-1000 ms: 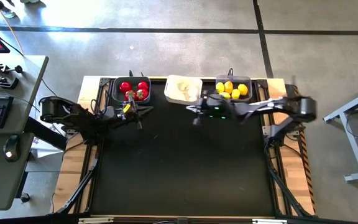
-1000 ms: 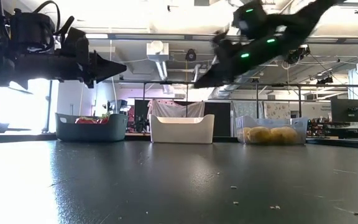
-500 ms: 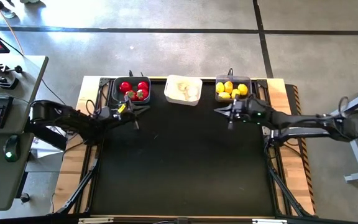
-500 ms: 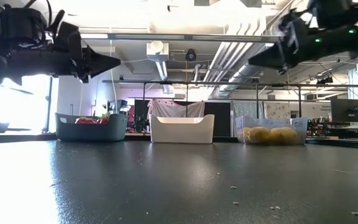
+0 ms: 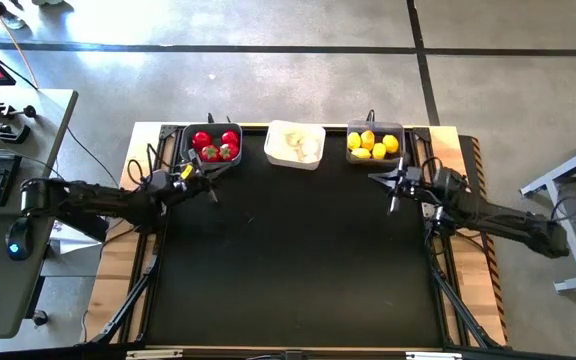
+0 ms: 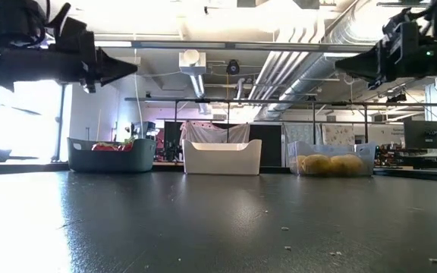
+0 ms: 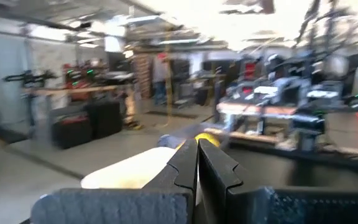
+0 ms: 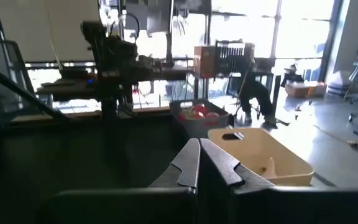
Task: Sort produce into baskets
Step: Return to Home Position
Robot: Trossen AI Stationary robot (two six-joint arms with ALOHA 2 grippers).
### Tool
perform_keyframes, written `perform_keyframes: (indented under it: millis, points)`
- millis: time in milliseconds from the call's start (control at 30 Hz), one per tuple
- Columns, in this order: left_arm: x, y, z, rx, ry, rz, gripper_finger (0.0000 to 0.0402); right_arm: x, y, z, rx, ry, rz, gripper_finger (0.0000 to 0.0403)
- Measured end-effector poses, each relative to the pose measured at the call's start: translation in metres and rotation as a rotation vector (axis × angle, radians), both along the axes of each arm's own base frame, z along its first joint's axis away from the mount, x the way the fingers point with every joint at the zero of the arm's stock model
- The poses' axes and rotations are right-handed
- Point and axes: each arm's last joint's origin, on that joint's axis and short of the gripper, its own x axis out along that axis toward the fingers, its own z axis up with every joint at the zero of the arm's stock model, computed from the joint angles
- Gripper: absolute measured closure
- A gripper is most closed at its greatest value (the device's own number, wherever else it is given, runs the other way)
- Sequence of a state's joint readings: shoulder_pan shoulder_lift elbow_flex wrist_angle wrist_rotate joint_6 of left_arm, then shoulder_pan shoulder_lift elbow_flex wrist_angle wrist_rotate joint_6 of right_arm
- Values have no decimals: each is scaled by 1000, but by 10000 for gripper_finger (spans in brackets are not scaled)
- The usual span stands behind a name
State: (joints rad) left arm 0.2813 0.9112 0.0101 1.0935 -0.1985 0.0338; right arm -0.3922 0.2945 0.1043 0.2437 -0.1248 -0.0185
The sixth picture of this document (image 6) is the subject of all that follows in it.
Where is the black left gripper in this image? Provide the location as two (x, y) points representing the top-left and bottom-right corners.
(7, 30), (139, 94)

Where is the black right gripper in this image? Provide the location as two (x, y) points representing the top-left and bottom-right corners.
(335, 36), (437, 90)

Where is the small black ceiling device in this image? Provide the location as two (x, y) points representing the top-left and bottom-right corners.
(386, 92), (408, 104)

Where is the white patterned cloth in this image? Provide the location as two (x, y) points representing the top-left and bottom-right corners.
(321, 124), (357, 147)

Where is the clear plastic basket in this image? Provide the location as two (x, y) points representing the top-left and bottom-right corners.
(287, 140), (378, 177)

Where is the black computer monitor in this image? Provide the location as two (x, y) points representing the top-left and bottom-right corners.
(404, 120), (437, 150)

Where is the grey-blue plastic basket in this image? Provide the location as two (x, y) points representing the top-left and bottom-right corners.
(66, 136), (158, 174)

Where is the white ceiling vent box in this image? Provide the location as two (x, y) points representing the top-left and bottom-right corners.
(178, 49), (207, 77)

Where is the bright window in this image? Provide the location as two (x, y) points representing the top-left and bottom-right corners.
(0, 80), (62, 161)

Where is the grey hanging cloth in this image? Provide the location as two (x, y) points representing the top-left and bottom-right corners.
(283, 124), (322, 145)

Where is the dark office desk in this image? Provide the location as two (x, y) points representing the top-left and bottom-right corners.
(377, 147), (437, 172)

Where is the white hanging cloth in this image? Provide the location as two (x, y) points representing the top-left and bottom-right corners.
(179, 121), (251, 145)

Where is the black board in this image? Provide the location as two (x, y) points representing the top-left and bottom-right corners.
(248, 124), (283, 168)

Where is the black round ceiling device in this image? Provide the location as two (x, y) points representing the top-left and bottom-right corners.
(225, 58), (241, 76)

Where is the white plastic basket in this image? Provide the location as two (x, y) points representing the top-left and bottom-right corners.
(182, 138), (263, 177)

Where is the white hanging cable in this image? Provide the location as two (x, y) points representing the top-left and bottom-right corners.
(132, 33), (144, 140)

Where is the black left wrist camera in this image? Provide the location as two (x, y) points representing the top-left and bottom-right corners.
(55, 16), (97, 52)

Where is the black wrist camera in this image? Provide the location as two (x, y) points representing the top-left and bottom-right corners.
(382, 8), (421, 43)
(55, 16), (97, 52)

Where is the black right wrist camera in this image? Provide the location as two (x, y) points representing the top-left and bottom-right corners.
(382, 8), (421, 43)

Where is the silver round air duct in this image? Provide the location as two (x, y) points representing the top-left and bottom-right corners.
(256, 0), (394, 122)

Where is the black metal rack frame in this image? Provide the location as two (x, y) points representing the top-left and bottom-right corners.
(124, 97), (437, 144)

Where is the grey metal frame crossbar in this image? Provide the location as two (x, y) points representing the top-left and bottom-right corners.
(94, 39), (376, 54)

